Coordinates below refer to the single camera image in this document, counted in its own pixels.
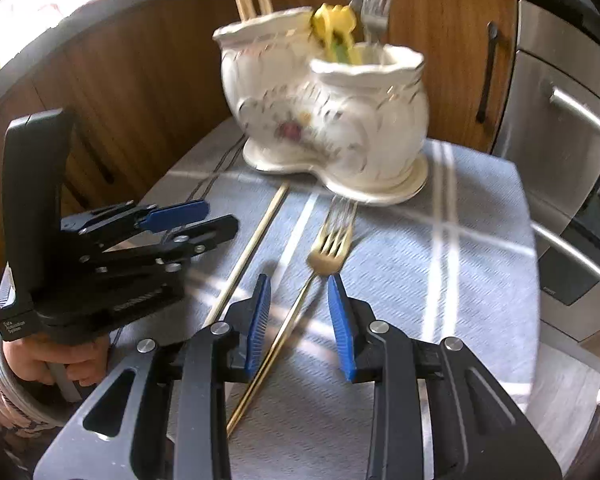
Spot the lower steel oven handle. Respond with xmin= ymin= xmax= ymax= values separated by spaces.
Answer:
xmin=530 ymin=221 xmax=600 ymax=281

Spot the yellow plastic utensil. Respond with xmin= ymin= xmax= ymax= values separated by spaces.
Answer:
xmin=311 ymin=3 xmax=362 ymax=65

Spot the black cabinet door handle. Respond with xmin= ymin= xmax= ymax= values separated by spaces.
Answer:
xmin=476 ymin=21 xmax=500 ymax=124

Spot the white ceramic double utensil holder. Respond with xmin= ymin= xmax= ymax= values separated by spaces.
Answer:
xmin=213 ymin=6 xmax=429 ymax=206

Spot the person's left hand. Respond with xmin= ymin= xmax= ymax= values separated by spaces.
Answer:
xmin=2 ymin=334 xmax=110 ymax=387

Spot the plaid sleeve forearm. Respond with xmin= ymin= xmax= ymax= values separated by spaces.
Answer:
xmin=0 ymin=336 xmax=67 ymax=439

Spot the steel oven handle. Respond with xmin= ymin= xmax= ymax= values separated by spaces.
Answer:
xmin=530 ymin=221 xmax=600 ymax=281
xmin=550 ymin=87 xmax=600 ymax=137

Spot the stainless steel oven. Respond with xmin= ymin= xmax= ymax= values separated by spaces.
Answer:
xmin=493 ymin=0 xmax=600 ymax=342

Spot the silver metal fork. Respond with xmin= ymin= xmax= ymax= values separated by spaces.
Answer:
xmin=361 ymin=0 xmax=392 ymax=44

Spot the gold metal fork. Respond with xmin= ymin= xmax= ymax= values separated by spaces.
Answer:
xmin=226 ymin=196 xmax=358 ymax=437

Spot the grey plaid table cloth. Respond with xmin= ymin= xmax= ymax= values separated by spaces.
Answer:
xmin=109 ymin=116 xmax=539 ymax=480

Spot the upper steel oven handle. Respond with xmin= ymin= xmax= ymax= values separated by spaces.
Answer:
xmin=550 ymin=87 xmax=600 ymax=137

